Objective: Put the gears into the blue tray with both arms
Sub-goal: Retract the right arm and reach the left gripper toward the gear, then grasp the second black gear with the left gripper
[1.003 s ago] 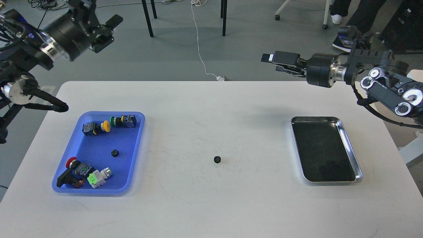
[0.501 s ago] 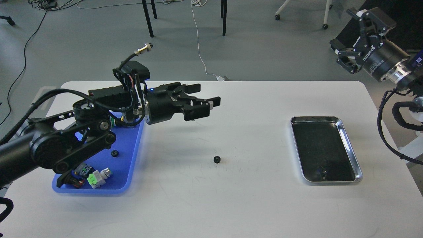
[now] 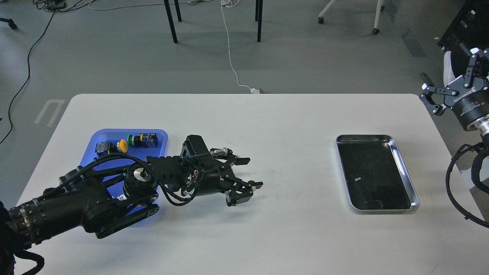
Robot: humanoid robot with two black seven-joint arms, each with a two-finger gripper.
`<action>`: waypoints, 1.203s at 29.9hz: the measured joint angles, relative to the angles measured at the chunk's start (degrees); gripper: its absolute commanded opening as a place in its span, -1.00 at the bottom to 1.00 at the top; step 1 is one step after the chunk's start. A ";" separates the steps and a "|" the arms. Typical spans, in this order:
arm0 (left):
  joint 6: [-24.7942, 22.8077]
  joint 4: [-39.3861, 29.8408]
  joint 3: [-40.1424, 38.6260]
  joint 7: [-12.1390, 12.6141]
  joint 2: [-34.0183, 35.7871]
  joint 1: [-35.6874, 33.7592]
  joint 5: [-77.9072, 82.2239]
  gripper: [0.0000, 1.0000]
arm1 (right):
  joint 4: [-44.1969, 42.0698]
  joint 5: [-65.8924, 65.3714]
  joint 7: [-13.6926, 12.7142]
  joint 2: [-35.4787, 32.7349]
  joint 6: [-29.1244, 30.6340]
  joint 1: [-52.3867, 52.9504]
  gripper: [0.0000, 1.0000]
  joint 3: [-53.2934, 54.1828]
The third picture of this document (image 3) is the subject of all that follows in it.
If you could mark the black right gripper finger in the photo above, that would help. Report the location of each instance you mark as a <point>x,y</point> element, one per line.
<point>436,99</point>
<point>474,76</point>

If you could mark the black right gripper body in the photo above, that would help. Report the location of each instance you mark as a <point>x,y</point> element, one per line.
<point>470,106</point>

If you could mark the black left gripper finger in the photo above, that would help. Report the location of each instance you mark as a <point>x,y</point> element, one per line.
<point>241,192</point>
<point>231,160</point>

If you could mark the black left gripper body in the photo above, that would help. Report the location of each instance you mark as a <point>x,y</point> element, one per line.
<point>196,170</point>

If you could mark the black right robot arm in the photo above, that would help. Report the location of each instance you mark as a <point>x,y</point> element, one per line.
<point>482,151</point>

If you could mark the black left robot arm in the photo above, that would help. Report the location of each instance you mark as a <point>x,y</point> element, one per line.
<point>82,199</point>

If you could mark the black equipment case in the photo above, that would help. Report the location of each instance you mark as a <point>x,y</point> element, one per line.
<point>470,26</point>

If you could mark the white power adapter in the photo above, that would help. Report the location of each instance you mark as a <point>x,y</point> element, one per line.
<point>255,90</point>

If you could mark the blue plastic tray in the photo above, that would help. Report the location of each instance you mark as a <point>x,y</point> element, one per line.
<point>114,136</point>

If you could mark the silver metal tray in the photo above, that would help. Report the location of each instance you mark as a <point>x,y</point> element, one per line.
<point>375,174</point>

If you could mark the white chair base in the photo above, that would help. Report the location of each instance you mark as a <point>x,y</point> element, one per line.
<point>375,29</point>

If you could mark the green push button switch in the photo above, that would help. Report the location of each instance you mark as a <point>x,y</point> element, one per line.
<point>144,140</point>

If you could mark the yellow push button switch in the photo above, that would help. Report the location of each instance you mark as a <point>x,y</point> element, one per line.
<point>106,147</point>

